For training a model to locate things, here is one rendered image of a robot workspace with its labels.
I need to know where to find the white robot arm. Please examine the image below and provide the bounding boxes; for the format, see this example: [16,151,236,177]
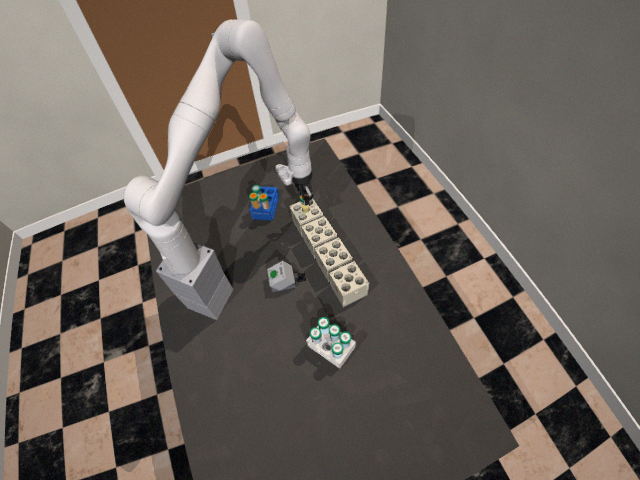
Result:
[124,19,312,275]

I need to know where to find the blue tube rack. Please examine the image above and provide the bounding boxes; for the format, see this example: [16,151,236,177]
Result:
[250,187,279,221]

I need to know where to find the cream square bucket adapter with holes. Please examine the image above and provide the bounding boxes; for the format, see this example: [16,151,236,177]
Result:
[315,238,352,282]
[301,216,337,259]
[289,198,323,238]

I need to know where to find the white tube rack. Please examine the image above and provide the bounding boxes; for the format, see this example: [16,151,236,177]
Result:
[306,332,356,369]

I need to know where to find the cream tube adapter with holes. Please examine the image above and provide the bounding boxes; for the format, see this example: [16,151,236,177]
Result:
[329,261,369,307]

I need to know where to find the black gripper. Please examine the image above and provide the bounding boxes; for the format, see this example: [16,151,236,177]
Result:
[292,170,314,206]

